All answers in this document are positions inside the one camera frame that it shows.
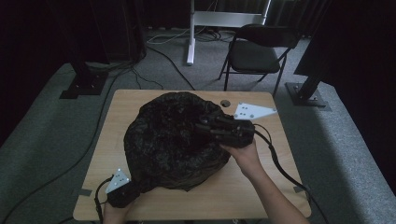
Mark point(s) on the black folding chair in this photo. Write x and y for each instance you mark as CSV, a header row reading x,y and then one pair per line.
x,y
253,56

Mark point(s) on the grey round table grommet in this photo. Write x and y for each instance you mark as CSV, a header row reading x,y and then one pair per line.
x,y
224,103

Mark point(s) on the white metal desk frame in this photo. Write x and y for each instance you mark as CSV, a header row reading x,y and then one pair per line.
x,y
218,18

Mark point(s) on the black metal stand with base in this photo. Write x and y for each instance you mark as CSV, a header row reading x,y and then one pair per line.
x,y
306,93
84,82

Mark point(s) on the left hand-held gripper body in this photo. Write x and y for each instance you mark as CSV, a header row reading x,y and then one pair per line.
x,y
123,193

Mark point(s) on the black plastic garbage bag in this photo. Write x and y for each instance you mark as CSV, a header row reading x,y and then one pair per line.
x,y
171,140

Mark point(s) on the person's right hand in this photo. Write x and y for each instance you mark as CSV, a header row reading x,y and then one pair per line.
x,y
247,158

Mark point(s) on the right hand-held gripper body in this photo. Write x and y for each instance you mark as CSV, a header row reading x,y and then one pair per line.
x,y
241,133

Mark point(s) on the person's left hand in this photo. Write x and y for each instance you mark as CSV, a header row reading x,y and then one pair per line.
x,y
113,214

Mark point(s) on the grey tape strip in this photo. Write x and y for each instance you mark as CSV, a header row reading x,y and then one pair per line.
x,y
84,192
299,188

